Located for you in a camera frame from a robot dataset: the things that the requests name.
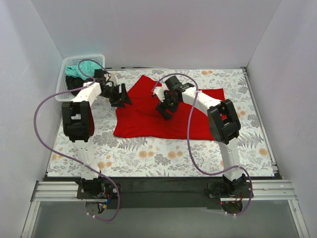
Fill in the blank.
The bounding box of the red t shirt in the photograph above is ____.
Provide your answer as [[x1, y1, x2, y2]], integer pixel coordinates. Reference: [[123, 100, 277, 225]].
[[113, 75, 225, 141]]

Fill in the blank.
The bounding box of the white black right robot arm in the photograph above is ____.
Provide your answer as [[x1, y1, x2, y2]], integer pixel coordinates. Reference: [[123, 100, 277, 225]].
[[152, 73, 246, 197]]

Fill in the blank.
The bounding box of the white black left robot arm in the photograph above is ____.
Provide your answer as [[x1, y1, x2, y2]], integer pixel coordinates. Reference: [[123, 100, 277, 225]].
[[62, 69, 132, 198]]

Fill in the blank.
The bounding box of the teal t shirt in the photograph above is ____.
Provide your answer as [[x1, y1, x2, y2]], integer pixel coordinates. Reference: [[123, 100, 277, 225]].
[[64, 60, 102, 80]]

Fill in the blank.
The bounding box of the black t shirt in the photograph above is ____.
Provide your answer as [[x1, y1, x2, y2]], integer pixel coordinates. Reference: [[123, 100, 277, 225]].
[[65, 75, 84, 90]]

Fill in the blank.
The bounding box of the white plastic laundry basket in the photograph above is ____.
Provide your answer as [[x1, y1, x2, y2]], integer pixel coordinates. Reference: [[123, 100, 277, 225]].
[[56, 54, 105, 93]]

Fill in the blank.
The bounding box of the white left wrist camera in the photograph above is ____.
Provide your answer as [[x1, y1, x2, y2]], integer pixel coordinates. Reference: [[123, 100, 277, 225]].
[[106, 73, 119, 87]]

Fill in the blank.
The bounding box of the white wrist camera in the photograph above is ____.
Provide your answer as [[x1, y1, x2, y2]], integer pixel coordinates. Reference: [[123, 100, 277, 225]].
[[152, 86, 166, 102], [106, 73, 119, 87]]

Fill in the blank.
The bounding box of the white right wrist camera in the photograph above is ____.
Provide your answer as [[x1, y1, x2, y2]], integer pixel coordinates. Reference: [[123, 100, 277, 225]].
[[152, 86, 166, 102]]

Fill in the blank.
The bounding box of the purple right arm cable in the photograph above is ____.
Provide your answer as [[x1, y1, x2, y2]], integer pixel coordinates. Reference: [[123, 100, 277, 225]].
[[151, 73, 254, 216]]

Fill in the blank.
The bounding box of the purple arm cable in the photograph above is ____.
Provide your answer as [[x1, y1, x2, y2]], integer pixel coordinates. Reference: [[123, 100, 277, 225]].
[[33, 59, 122, 222], [151, 73, 254, 216]]

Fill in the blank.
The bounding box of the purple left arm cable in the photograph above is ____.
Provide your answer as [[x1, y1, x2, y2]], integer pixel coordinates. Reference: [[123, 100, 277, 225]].
[[33, 59, 122, 222]]

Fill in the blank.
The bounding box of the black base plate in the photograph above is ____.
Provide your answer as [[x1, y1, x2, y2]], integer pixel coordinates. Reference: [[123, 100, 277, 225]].
[[77, 177, 253, 213]]

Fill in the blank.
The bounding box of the aluminium front rail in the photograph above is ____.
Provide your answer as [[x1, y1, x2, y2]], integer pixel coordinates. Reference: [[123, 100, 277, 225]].
[[31, 179, 297, 201]]

